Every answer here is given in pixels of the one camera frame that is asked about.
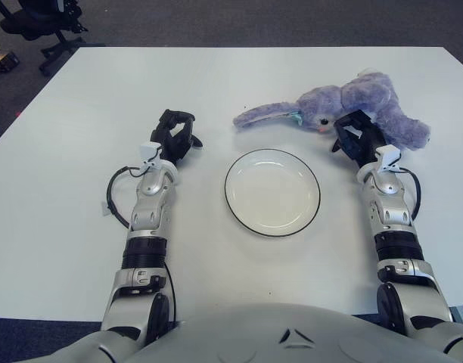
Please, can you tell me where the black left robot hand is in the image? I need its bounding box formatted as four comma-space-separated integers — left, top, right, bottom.
150, 108, 205, 166

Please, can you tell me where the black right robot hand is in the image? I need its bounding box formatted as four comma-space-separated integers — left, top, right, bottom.
331, 109, 387, 169

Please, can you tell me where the purple plush bunny doll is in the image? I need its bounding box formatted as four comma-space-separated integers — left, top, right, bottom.
232, 67, 432, 151

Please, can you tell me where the white plate with black rim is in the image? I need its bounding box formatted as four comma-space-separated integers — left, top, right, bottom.
224, 149, 322, 238

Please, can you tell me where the white left wrist sensor box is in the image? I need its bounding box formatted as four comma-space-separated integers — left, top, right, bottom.
139, 141, 161, 171

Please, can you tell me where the white wrist sensor box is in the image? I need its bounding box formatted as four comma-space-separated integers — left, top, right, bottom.
374, 145, 402, 173
139, 141, 161, 171

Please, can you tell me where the white right wrist sensor box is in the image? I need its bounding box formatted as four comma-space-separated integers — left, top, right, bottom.
374, 145, 402, 173

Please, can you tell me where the black office chair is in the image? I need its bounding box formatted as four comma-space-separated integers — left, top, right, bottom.
0, 0, 106, 76

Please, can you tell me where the small cardboard box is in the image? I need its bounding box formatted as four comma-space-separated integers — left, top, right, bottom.
0, 43, 20, 73

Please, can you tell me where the grey robot torso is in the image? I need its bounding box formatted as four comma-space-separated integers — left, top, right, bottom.
48, 301, 450, 363

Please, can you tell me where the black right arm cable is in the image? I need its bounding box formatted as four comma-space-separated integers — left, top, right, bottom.
399, 166, 422, 222

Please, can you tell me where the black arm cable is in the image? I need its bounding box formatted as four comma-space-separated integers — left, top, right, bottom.
399, 166, 422, 222
105, 165, 151, 231

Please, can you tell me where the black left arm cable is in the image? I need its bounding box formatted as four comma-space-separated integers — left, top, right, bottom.
105, 165, 151, 231

